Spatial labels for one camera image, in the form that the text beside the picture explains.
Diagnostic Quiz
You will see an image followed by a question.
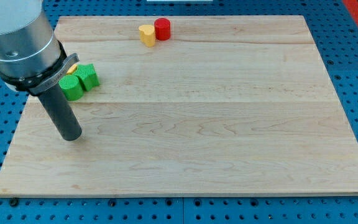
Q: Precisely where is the metal tool mounting flange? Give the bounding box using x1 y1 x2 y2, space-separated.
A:
0 42 79 96

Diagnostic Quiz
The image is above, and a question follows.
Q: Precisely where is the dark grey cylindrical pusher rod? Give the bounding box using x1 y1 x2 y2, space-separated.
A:
38 84 82 141

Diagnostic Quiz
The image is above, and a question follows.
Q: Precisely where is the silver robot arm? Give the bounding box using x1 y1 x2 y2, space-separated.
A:
0 0 82 141

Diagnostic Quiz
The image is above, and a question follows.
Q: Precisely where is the green cylinder block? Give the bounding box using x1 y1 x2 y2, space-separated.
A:
58 75 84 101

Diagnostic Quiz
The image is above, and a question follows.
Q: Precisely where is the small yellow block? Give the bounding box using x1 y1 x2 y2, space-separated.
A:
66 64 78 75

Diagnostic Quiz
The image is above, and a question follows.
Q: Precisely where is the green star block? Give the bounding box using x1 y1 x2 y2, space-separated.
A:
73 63 100 91

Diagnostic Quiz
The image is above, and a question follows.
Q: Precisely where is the yellow heart block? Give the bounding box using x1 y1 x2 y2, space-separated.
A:
138 24 156 47

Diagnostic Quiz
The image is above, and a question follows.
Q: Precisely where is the red cylinder block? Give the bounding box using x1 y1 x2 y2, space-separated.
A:
154 18 171 40

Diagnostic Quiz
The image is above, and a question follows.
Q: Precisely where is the wooden board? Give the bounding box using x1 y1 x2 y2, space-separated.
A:
0 16 358 198

